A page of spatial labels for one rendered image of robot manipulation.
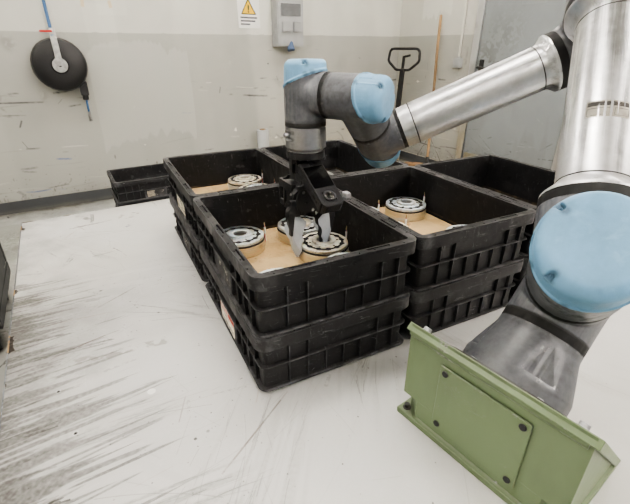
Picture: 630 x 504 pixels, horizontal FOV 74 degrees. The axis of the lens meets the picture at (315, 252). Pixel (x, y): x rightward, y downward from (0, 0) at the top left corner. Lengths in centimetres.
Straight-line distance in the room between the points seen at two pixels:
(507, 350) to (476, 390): 7
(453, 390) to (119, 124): 373
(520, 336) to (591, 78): 33
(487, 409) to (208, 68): 389
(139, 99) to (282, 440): 363
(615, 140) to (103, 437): 78
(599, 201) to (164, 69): 381
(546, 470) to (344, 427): 27
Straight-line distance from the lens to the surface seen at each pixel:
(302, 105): 75
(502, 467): 63
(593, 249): 51
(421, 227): 104
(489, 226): 83
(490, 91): 81
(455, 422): 64
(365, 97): 69
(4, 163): 410
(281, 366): 71
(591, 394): 87
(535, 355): 61
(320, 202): 72
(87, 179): 412
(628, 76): 64
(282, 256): 87
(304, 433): 68
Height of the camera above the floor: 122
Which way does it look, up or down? 26 degrees down
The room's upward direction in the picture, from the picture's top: straight up
